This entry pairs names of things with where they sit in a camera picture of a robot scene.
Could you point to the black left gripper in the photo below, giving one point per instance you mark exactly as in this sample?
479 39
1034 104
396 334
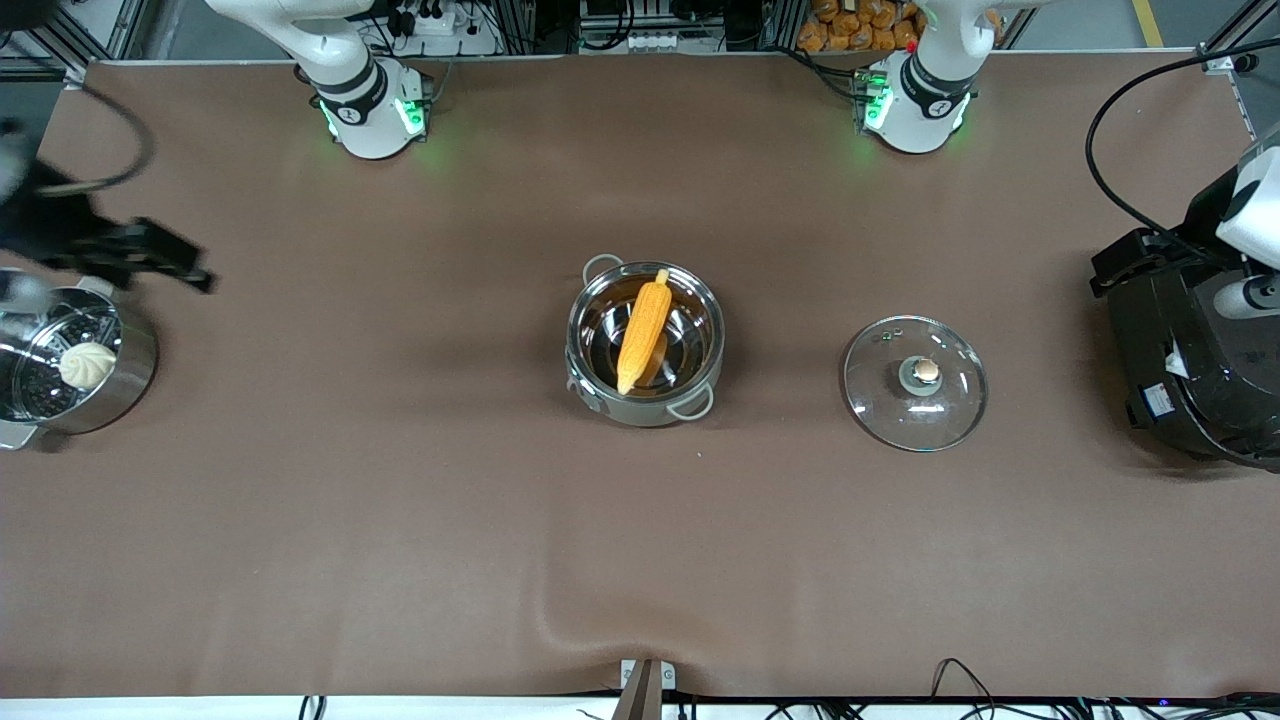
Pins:
1160 262

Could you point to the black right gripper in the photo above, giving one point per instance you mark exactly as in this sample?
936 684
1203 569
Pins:
48 226

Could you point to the glass pot lid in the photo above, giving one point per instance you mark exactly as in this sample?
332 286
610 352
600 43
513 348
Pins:
915 390

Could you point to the yellow corn cob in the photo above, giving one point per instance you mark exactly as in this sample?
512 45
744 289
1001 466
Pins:
643 330

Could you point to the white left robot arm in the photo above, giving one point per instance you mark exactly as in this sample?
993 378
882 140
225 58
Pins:
915 100

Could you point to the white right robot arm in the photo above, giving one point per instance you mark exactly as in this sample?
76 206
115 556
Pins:
365 100

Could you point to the stainless steel steamer pot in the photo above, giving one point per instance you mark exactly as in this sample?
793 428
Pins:
125 370

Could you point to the black rice cooker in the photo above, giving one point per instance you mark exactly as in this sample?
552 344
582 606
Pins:
1190 360

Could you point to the white steamed bun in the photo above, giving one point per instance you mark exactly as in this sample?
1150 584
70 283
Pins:
88 365

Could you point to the orange snack bags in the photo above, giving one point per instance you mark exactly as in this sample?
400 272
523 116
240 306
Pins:
860 25

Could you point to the white power strip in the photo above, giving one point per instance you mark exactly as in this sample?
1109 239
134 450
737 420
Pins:
652 42

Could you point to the aluminium frame profile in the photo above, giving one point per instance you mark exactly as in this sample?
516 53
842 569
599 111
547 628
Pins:
95 30
1235 40

